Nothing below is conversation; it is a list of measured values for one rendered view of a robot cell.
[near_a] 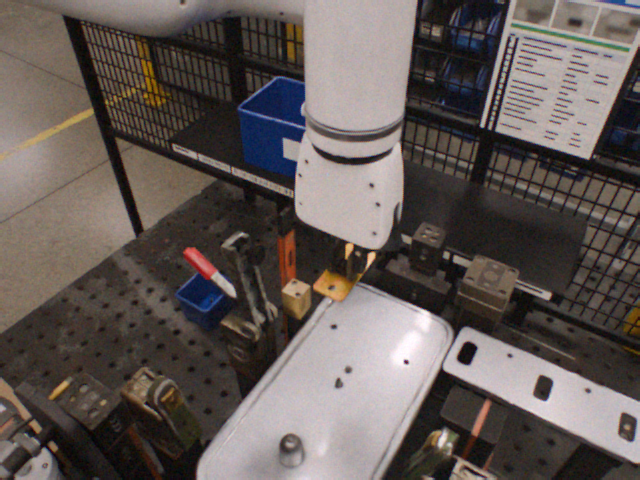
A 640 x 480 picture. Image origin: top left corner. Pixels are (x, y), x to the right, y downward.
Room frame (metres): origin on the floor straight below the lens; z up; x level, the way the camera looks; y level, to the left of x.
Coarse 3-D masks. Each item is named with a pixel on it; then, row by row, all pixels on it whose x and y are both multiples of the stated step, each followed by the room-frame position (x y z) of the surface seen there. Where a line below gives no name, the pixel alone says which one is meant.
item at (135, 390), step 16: (144, 368) 0.38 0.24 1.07; (128, 384) 0.35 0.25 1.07; (144, 384) 0.36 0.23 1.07; (128, 400) 0.33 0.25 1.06; (144, 400) 0.33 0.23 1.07; (144, 416) 0.32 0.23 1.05; (160, 416) 0.31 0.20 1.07; (144, 432) 0.33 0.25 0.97; (160, 432) 0.31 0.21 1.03; (160, 448) 0.32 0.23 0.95; (176, 448) 0.31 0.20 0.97; (192, 448) 0.33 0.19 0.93; (160, 464) 0.34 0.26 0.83; (176, 464) 0.32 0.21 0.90; (192, 464) 0.32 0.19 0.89
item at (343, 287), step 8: (368, 256) 0.42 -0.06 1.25; (336, 264) 0.39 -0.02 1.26; (344, 264) 0.40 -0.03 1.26; (368, 264) 0.40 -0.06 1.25; (336, 272) 0.39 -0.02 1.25; (344, 272) 0.39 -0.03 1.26; (320, 280) 0.38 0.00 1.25; (328, 280) 0.38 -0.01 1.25; (336, 280) 0.38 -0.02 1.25; (344, 280) 0.38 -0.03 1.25; (320, 288) 0.37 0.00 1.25; (336, 288) 0.37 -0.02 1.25; (344, 288) 0.37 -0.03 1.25; (328, 296) 0.36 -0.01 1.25; (336, 296) 0.36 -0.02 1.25; (344, 296) 0.36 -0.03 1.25
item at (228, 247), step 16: (224, 240) 0.50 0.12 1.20; (240, 240) 0.49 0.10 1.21; (224, 256) 0.47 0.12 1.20; (240, 256) 0.47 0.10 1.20; (256, 256) 0.46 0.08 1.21; (240, 272) 0.46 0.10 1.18; (256, 272) 0.48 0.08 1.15; (240, 288) 0.46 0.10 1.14; (256, 288) 0.48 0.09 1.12; (240, 304) 0.46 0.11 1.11; (256, 304) 0.47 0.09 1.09; (256, 320) 0.45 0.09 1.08; (272, 320) 0.48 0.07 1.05
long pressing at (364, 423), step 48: (336, 336) 0.48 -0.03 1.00; (384, 336) 0.48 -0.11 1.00; (432, 336) 0.48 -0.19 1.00; (288, 384) 0.40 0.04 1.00; (384, 384) 0.40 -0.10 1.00; (432, 384) 0.40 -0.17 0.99; (240, 432) 0.32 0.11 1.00; (288, 432) 0.32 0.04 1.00; (336, 432) 0.32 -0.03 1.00; (384, 432) 0.32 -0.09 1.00
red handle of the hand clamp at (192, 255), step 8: (192, 248) 0.53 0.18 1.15; (184, 256) 0.52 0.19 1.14; (192, 256) 0.52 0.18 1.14; (200, 256) 0.53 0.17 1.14; (192, 264) 0.52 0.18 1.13; (200, 264) 0.52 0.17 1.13; (208, 264) 0.52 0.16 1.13; (200, 272) 0.51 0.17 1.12; (208, 272) 0.51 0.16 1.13; (216, 272) 0.51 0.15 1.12; (208, 280) 0.51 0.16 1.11; (216, 280) 0.50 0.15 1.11; (224, 280) 0.51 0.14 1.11; (224, 288) 0.49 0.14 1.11; (232, 288) 0.50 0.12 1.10; (232, 296) 0.49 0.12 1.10; (256, 312) 0.47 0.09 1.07; (264, 320) 0.47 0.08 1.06
